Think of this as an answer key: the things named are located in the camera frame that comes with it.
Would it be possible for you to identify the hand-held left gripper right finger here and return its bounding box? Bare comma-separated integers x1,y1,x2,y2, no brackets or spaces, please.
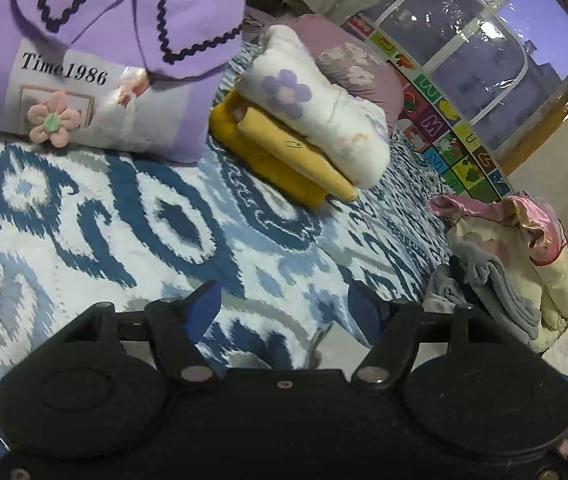
348,280,509,391

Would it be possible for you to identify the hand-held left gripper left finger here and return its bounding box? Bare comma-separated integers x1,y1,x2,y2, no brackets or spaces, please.
64,280,222,391

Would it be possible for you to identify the white floral garment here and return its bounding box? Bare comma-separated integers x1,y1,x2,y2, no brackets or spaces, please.
240,25,391,191

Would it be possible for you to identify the purple collared sweater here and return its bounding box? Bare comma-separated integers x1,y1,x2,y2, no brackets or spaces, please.
0,0,249,165

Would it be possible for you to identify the pile of mixed clothes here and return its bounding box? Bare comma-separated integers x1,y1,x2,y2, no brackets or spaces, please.
428,194,568,361

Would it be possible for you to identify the white folded garment grey trim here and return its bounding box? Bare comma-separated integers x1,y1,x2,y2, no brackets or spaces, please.
423,265,467,313

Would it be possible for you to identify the blue patterned bed sheet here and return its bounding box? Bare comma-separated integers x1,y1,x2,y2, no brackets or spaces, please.
0,45,464,471

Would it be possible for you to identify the mustard yellow folded garment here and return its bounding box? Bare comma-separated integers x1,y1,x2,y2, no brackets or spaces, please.
209,89,359,209

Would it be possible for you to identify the colourful alphabet foam mat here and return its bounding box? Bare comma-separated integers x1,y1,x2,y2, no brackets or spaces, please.
344,12,514,203

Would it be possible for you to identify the purple floral pillow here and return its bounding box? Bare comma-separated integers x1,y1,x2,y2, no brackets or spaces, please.
259,14,405,133

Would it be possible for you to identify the white tube frame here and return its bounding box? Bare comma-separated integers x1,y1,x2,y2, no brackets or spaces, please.
373,0,529,126

